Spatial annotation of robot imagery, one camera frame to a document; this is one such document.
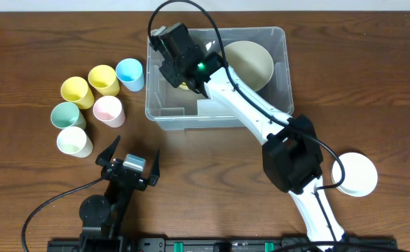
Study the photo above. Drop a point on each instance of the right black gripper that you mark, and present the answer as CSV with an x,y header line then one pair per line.
x,y
169,73

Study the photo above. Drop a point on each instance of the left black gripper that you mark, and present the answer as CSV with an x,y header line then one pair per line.
x,y
121,173

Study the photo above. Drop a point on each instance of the yellow small bowl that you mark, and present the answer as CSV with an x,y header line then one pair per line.
x,y
183,86

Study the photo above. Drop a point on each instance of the large beige bowl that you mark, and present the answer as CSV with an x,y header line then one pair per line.
x,y
252,63

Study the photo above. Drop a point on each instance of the white small bowl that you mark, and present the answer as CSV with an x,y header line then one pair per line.
x,y
361,176

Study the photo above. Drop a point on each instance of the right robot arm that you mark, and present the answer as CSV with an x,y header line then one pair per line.
x,y
291,152

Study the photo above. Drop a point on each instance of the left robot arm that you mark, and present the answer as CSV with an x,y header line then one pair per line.
x,y
102,214

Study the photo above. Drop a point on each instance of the white label in container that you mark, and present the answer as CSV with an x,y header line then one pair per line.
x,y
208,107

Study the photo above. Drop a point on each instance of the clear plastic storage container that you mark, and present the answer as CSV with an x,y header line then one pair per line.
x,y
176,109

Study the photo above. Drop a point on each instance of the pink plastic cup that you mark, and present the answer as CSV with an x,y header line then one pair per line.
x,y
109,110

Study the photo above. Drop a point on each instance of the cream white plastic cup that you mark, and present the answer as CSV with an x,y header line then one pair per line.
x,y
74,141

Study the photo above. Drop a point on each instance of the light blue plastic cup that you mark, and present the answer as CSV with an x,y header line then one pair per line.
x,y
130,72

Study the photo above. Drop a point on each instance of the mint green plastic cup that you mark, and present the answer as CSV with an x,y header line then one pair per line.
x,y
67,114

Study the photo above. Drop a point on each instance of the yellow plastic cup upper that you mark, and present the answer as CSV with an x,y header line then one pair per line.
x,y
103,78

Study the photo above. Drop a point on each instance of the yellow plastic cup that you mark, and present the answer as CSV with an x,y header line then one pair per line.
x,y
76,90
103,78

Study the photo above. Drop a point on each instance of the yellow plastic cup left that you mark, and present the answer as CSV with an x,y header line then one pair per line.
x,y
76,90

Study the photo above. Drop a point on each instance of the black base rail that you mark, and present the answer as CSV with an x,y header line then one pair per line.
x,y
213,245

